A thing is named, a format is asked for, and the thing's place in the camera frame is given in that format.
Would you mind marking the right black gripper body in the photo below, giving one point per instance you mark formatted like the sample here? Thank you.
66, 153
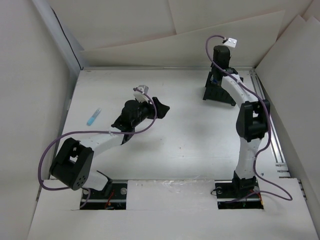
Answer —
213, 67

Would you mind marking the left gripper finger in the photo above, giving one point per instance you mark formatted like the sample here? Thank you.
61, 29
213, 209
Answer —
156, 102
162, 110

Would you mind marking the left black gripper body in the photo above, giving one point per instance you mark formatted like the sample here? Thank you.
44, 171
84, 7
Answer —
145, 111

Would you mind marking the light blue highlighter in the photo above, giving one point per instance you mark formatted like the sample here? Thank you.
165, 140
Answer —
93, 117

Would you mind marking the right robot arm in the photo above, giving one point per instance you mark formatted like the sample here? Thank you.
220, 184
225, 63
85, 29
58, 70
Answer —
253, 120

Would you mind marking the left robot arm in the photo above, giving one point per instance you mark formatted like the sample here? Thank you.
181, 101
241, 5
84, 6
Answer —
72, 164

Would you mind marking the black two-compartment organizer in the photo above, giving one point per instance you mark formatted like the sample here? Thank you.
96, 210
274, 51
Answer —
216, 93

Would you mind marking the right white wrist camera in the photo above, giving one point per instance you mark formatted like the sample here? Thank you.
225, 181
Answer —
230, 42

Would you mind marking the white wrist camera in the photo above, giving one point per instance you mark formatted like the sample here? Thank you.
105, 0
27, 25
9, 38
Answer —
230, 42
140, 93

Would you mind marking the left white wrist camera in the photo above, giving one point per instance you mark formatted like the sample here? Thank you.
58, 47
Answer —
140, 93

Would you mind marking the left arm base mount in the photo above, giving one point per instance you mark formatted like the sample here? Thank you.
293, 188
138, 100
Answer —
115, 198

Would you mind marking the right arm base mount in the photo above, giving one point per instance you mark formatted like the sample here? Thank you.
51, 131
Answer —
237, 194

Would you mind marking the aluminium rail right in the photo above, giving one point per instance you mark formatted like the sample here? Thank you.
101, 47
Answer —
270, 148

